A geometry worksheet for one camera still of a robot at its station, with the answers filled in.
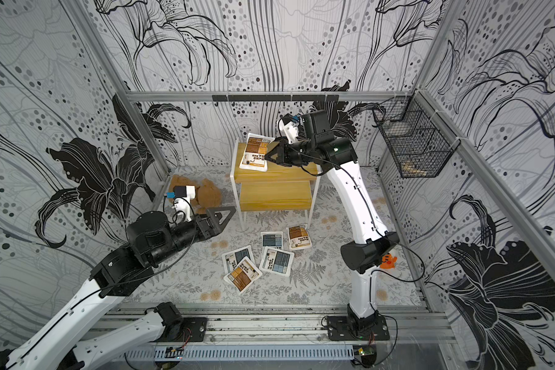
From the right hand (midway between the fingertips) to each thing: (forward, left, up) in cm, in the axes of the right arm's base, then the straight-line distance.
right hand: (269, 155), depth 69 cm
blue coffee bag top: (-8, +2, -38) cm, 39 cm away
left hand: (-20, +9, -5) cm, 22 cm away
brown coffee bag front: (-24, +11, -36) cm, 45 cm away
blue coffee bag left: (-16, +17, -38) cm, 45 cm away
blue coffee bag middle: (-18, -1, -38) cm, 42 cm away
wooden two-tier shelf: (+8, -2, -25) cm, 26 cm away
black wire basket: (+20, -56, -12) cm, 61 cm away
